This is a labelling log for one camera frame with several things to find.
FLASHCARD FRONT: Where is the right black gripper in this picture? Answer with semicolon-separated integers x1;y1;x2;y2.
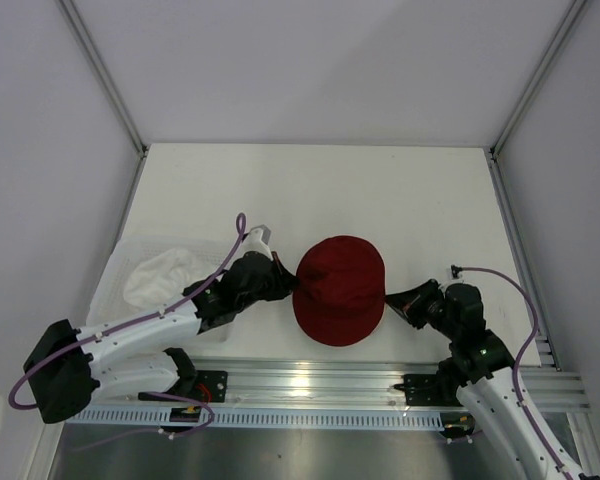
381;279;458;340

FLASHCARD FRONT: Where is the right black base bracket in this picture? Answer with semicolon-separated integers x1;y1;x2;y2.
392;374;452;407

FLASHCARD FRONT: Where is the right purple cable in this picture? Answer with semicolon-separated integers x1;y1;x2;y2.
457;266;581;480

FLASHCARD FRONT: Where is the white bucket hat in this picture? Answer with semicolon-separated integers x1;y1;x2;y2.
122;248;216;310

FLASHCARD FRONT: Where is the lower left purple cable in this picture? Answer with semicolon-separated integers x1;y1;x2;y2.
69;389;216;451

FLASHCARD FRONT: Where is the dark red bucket hat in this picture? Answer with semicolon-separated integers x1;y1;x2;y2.
292;235;386;347

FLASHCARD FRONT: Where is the left black base bracket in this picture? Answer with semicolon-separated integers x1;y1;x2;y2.
163;370;228;403

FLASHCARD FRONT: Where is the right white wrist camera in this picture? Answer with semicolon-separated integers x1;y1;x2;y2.
450;265;464;281

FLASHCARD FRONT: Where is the aluminium mounting rail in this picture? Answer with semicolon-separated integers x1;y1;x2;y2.
193;357;591;413

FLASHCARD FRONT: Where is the left aluminium frame post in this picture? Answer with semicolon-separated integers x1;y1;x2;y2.
55;0;148;157

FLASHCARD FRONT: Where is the purple cable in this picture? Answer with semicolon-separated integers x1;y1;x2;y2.
457;266;581;480
69;389;216;451
7;212;247;412

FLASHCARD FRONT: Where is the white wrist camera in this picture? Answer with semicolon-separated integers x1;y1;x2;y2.
241;225;273;260
450;265;464;281

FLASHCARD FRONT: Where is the black base bracket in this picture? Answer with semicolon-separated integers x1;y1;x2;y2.
392;374;452;407
163;370;228;403

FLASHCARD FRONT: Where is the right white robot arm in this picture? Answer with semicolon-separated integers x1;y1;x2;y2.
385;279;591;479

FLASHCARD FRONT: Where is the white slotted cable duct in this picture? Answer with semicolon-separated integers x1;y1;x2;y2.
69;405;444;432

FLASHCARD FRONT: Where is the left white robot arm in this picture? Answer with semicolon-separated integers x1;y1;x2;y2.
23;251;298;424

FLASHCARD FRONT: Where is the aluminium frame post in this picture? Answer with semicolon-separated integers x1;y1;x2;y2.
487;0;594;160
55;0;148;157

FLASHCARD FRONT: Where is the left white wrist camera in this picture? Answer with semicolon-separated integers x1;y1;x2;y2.
241;225;273;260

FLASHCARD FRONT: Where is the right aluminium frame post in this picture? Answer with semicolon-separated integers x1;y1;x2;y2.
487;0;594;160

